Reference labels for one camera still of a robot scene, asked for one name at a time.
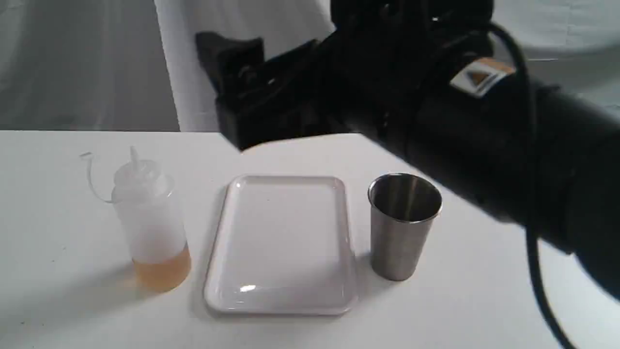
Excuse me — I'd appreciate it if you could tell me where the grey fabric backdrop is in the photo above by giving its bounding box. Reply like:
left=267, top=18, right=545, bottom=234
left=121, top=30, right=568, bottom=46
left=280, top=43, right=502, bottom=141
left=0, top=0, right=619, bottom=132

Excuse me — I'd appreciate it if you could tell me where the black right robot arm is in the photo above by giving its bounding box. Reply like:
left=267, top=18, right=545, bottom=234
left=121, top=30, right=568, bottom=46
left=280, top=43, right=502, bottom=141
left=194, top=0, right=620, bottom=298

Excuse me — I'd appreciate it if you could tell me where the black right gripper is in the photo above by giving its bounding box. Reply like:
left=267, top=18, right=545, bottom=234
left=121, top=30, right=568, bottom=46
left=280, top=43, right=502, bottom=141
left=195, top=0, right=494, bottom=151

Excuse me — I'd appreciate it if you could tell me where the clear plastic squeeze bottle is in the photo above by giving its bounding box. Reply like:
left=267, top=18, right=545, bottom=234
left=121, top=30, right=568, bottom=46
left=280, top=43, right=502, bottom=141
left=80, top=145, right=192, bottom=293

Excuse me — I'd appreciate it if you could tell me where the stainless steel cup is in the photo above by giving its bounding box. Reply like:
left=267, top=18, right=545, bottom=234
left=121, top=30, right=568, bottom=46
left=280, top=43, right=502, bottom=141
left=368, top=173, right=443, bottom=282

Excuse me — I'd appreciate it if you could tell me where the white rectangular plastic tray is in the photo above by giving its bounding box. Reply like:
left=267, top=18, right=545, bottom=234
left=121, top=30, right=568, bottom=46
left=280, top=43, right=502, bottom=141
left=203, top=174, right=358, bottom=316

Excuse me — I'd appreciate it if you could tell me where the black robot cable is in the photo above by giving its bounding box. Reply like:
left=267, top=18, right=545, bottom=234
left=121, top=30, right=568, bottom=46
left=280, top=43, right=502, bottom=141
left=484, top=22, right=579, bottom=349

